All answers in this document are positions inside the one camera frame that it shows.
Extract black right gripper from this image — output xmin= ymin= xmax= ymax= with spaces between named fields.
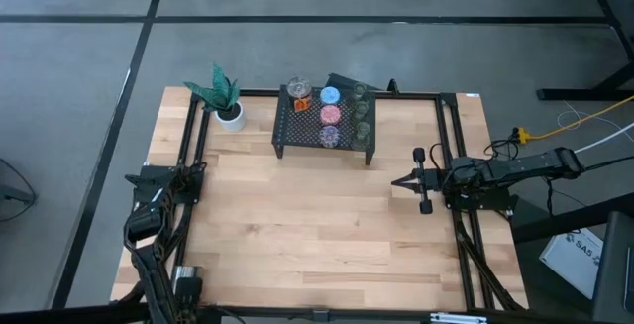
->
xmin=390 ymin=148 xmax=446 ymax=215

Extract dark floral candle tin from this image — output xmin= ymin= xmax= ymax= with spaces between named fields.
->
xmin=319 ymin=125 xmax=342 ymax=149

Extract pink patterned candle tin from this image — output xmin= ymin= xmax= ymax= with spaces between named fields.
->
xmin=319 ymin=105 xmax=343 ymax=127

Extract blue patterned candle tin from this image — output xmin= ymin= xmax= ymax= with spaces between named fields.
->
xmin=318 ymin=85 xmax=342 ymax=107

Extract black mesh metal rack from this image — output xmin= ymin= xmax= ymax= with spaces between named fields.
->
xmin=270 ymin=83 xmax=377 ymax=166

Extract black rig crossbar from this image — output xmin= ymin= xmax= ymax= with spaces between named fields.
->
xmin=0 ymin=301 xmax=634 ymax=324

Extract black wedge plate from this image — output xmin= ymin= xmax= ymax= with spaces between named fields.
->
xmin=325 ymin=72 xmax=385 ymax=92

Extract white cardboard box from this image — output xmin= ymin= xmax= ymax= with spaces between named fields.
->
xmin=538 ymin=227 xmax=606 ymax=300

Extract dark grey floor bar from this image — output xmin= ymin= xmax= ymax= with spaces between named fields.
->
xmin=0 ymin=183 xmax=30 ymax=205

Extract snake plant in white pot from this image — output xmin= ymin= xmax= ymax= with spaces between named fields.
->
xmin=183 ymin=61 xmax=248 ymax=134

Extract dark grey case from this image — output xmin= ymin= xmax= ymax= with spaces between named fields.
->
xmin=591 ymin=209 xmax=634 ymax=324

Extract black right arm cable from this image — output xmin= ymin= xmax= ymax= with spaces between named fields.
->
xmin=428 ymin=138 xmax=520 ymax=176

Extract black aluminium table frame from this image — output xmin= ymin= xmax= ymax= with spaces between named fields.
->
xmin=111 ymin=78 xmax=529 ymax=313

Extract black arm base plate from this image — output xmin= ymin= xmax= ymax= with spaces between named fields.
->
xmin=443 ymin=187 xmax=519 ymax=212

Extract yellow extension cable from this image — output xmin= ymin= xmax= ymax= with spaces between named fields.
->
xmin=512 ymin=94 xmax=634 ymax=146

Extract silver metal bracket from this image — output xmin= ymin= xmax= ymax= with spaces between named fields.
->
xmin=429 ymin=312 xmax=489 ymax=324

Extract black desk leg frame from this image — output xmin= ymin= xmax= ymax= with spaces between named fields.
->
xmin=537 ymin=0 xmax=634 ymax=102

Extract white floor cable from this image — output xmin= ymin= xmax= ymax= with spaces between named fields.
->
xmin=574 ymin=122 xmax=634 ymax=155

